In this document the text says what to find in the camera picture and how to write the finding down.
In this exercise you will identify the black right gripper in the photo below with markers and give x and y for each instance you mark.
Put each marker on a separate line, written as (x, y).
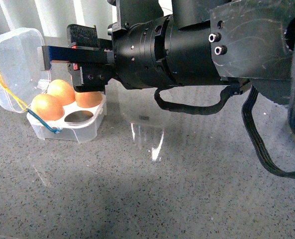
(155, 54)

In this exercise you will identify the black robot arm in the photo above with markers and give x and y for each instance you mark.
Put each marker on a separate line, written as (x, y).
(251, 40)

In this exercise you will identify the brown egg back left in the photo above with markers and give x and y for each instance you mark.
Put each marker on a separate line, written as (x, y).
(62, 91)

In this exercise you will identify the brown egg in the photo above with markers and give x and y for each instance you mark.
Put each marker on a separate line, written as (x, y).
(47, 107)
(88, 99)
(62, 91)

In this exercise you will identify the brown egg back right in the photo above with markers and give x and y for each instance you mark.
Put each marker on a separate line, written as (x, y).
(88, 99)

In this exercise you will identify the brown egg front left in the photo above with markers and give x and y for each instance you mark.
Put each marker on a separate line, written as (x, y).
(47, 107)

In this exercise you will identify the clear plastic egg box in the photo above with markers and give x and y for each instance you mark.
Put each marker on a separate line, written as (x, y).
(19, 68)

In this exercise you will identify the grey curtain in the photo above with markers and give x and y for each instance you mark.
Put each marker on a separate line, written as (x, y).
(51, 17)

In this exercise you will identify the blue yellow rubber band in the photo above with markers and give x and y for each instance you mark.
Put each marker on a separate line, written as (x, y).
(26, 108)

